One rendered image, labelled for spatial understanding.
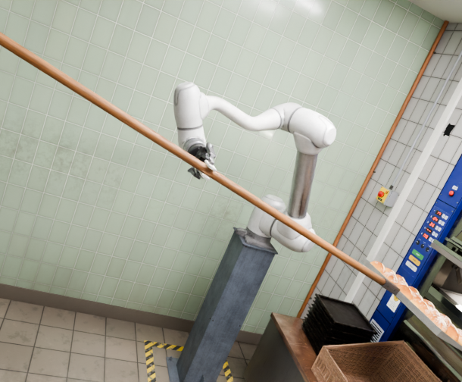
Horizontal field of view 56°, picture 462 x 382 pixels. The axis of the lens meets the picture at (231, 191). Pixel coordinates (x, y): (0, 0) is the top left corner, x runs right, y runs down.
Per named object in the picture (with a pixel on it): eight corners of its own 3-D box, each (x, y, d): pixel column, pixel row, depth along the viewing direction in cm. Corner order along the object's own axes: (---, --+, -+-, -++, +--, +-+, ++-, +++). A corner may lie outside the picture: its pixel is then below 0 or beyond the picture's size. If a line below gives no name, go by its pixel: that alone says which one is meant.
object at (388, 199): (382, 201, 288) (390, 188, 285) (391, 208, 278) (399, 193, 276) (374, 198, 285) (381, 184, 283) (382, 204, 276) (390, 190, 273)
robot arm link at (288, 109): (266, 101, 203) (288, 111, 195) (291, 94, 213) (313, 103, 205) (263, 127, 210) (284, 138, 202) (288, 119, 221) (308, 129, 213)
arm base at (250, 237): (230, 227, 252) (234, 218, 250) (264, 236, 259) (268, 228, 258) (238, 241, 235) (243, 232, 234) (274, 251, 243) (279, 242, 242)
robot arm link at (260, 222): (257, 223, 258) (273, 190, 252) (280, 239, 247) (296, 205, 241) (240, 223, 245) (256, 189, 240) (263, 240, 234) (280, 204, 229)
